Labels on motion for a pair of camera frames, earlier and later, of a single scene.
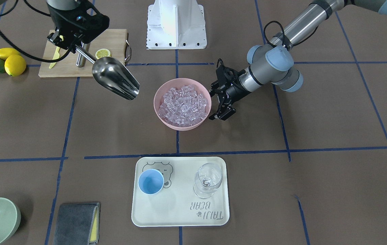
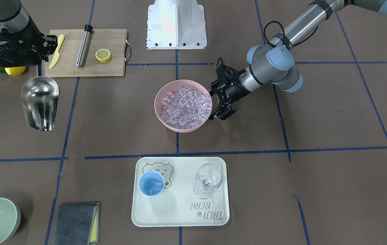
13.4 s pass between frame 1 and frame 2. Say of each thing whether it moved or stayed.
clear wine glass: stayed
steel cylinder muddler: stayed
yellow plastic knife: stayed
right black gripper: moved
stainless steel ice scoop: moved
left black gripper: stayed
